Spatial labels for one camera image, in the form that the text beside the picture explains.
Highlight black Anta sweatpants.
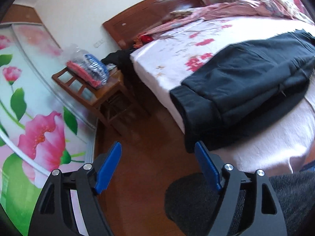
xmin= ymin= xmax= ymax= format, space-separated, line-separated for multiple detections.
xmin=170 ymin=30 xmax=314 ymax=153

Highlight operator's dark trouser leg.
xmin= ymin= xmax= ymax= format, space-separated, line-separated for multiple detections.
xmin=164 ymin=161 xmax=315 ymax=236

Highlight wooden chair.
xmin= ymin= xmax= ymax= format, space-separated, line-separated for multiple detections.
xmin=52 ymin=68 xmax=142 ymax=134

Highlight floral wardrobe sliding door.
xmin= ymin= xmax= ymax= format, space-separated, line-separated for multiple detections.
xmin=1 ymin=23 xmax=96 ymax=235

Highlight white floral bed sheet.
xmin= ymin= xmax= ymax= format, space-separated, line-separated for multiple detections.
xmin=130 ymin=16 xmax=314 ymax=176

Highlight plastic bag of clothes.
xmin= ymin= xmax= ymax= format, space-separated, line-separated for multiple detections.
xmin=61 ymin=44 xmax=109 ymax=89

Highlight black clothes pile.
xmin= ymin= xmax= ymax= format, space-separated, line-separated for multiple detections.
xmin=101 ymin=47 xmax=136 ymax=74

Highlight red pillow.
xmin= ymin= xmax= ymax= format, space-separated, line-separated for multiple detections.
xmin=140 ymin=35 xmax=154 ymax=44

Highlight wooden headboard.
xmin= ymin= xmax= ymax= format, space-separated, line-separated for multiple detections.
xmin=103 ymin=0 xmax=205 ymax=49

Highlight floral pillow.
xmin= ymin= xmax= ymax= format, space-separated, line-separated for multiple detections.
xmin=170 ymin=7 xmax=199 ymax=19

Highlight pink dotted quilt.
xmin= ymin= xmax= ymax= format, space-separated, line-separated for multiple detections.
xmin=132 ymin=0 xmax=313 ymax=49

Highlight white wall socket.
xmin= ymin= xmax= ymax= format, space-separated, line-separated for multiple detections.
xmin=94 ymin=39 xmax=104 ymax=49

